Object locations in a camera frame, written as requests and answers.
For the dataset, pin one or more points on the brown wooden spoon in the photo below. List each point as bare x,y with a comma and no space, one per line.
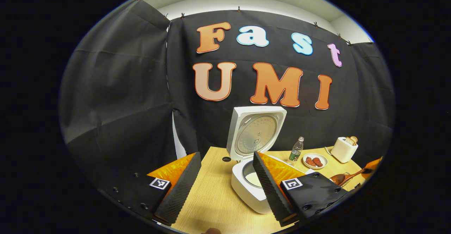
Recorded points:
340,178

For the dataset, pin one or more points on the round white plate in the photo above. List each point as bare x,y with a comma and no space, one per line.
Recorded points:
322,157

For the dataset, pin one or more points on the white rice pile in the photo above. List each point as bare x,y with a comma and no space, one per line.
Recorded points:
253,179

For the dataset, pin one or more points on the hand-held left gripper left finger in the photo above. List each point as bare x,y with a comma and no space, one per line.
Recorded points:
181,191

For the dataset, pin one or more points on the white rice cooker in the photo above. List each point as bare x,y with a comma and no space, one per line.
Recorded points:
257,131

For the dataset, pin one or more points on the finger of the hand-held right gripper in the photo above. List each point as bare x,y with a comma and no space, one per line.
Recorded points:
374,164

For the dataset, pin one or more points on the white toaster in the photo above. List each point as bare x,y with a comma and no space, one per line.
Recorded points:
343,150

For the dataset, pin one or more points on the clear plastic water bottle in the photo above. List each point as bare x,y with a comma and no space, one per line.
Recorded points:
296,150

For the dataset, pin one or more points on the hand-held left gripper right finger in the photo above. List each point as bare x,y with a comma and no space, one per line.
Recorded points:
271,191

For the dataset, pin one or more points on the black backdrop cloth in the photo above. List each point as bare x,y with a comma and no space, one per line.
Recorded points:
134,86

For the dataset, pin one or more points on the red meat slice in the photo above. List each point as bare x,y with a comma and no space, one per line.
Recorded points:
310,161
317,162

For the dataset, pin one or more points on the toast bread slice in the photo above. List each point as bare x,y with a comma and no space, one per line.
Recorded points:
349,141
353,140

